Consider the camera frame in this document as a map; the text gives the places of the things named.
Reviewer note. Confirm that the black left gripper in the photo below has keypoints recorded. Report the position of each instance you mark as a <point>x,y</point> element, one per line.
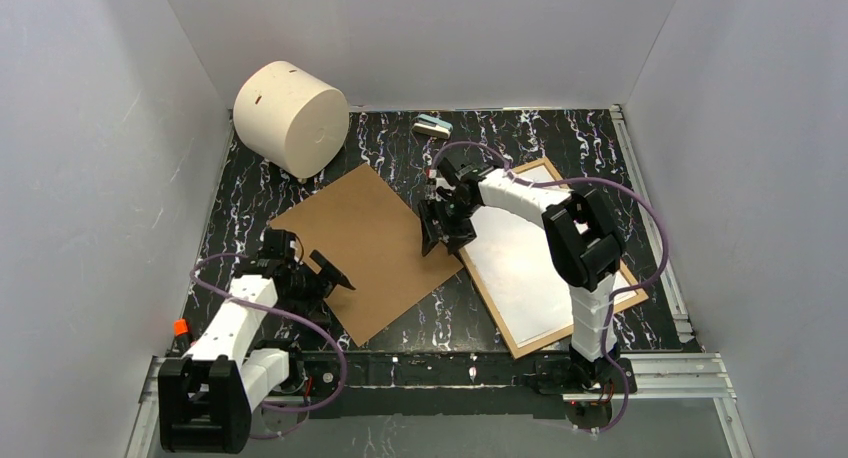
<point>315,275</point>

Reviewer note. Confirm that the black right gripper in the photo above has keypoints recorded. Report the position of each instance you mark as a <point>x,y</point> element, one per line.
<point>443,217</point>

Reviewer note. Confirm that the brown backing board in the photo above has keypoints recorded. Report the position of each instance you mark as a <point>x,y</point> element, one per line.
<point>371,235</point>

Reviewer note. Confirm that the cat and books photo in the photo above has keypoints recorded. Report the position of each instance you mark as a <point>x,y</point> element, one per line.
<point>523,263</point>

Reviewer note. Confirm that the light wooden picture frame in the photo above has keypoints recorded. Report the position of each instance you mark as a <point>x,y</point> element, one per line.
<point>510,336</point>

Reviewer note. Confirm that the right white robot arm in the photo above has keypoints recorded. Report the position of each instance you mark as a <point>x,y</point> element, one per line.
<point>582,242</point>

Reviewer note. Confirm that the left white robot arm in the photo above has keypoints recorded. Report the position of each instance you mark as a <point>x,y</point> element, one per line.
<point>208,394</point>

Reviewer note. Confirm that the teal white stapler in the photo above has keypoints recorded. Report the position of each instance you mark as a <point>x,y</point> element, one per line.
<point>431,126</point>

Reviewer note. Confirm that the orange cap black marker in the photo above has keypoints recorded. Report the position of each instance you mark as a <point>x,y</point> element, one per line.
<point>183,338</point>

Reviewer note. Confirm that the large white cylinder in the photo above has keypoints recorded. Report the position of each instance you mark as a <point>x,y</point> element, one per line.
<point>291,118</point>

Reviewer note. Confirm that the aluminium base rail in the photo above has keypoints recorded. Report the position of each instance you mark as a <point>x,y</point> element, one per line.
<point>456,404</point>

